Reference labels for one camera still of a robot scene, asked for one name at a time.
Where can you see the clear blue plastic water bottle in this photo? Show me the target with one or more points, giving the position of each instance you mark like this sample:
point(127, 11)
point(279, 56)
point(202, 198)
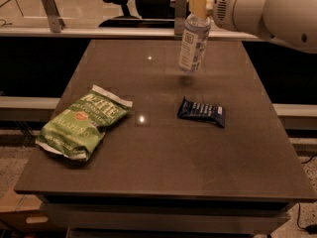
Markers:
point(193, 44)

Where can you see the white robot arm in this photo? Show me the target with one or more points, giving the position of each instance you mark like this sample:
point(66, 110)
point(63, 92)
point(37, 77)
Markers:
point(288, 23)

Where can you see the blue rxbar blueberry wrapper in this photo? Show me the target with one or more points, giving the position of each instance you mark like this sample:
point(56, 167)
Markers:
point(202, 112)

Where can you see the black office chair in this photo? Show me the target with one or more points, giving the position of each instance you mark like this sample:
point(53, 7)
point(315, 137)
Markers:
point(152, 14)

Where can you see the green jalapeno chips bag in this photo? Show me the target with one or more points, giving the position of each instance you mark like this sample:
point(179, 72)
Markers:
point(77, 131)

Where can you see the cardboard box under table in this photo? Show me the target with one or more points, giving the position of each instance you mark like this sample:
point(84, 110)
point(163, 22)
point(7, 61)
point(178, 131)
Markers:
point(21, 212)

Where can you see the centre metal glass bracket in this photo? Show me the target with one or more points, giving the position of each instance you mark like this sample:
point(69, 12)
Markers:
point(181, 7)

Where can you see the metal glass bracket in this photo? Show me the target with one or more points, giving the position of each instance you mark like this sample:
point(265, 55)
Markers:
point(181, 7)
point(56, 22)

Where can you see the left metal glass bracket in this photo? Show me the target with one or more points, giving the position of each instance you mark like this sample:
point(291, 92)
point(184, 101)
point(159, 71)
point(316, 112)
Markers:
point(56, 22)

